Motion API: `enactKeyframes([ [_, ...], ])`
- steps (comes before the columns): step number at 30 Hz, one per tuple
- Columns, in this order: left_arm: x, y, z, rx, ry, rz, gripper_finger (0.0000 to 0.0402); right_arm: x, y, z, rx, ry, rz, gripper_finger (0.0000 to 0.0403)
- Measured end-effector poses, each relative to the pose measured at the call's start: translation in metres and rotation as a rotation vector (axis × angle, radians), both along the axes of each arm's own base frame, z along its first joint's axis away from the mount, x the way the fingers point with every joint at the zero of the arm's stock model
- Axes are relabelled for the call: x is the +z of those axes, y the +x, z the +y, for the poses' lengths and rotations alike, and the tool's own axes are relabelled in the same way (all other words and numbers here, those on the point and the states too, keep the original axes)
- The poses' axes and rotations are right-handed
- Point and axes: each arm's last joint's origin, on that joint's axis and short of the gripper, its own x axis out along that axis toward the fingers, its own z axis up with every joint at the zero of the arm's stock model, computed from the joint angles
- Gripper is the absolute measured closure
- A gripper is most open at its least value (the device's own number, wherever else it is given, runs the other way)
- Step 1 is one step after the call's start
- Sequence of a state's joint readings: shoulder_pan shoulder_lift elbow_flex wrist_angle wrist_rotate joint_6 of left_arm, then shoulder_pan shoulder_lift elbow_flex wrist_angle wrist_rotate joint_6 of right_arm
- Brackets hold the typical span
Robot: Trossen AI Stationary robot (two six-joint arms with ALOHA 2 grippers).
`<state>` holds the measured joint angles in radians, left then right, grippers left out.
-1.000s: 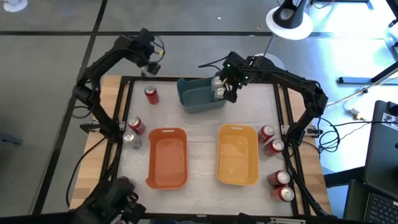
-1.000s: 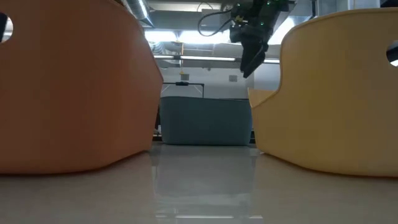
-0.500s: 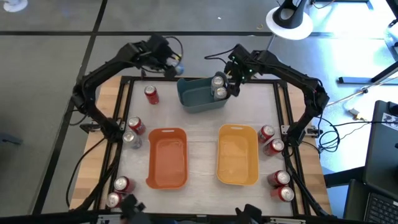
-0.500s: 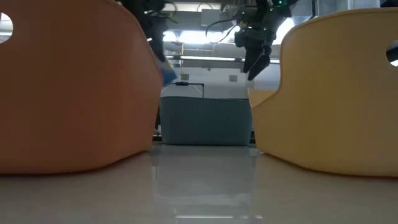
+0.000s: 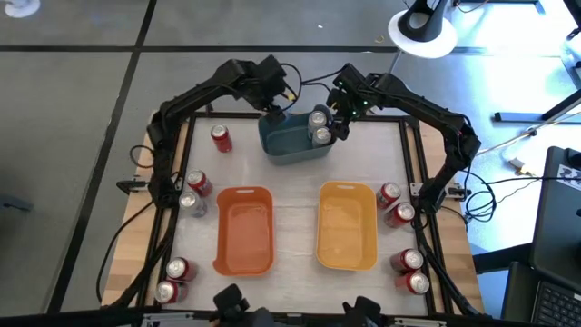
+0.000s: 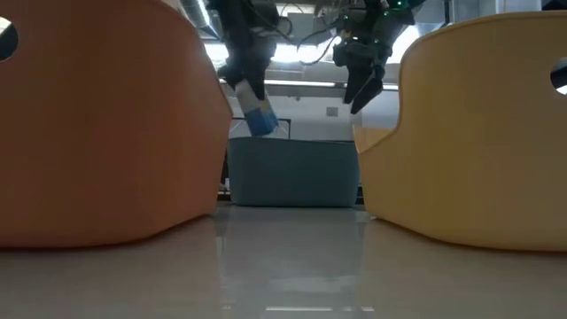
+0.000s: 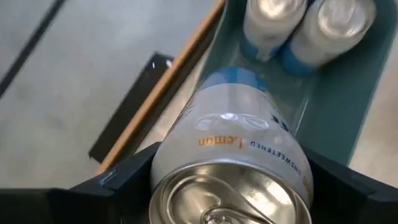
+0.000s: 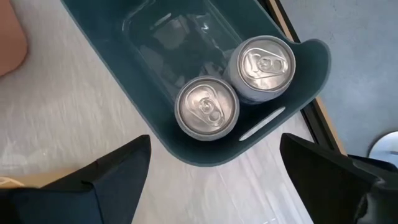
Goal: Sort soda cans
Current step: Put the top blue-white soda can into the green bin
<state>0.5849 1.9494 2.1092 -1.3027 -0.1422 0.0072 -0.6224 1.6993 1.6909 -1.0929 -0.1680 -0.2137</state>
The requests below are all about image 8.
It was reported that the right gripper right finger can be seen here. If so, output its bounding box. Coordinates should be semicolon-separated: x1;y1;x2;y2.
279;133;398;224

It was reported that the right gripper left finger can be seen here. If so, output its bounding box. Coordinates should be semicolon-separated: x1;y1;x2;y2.
0;134;152;224

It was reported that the grey soda can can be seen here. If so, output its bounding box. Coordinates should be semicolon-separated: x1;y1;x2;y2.
174;75;241;142
222;35;297;105

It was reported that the white round stool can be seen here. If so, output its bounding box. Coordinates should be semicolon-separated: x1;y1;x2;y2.
368;131;398;167

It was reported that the teal plastic bin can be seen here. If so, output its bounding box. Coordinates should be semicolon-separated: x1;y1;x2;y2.
60;0;331;167

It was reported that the orange plastic bin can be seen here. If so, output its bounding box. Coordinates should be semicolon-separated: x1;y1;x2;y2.
0;0;29;77

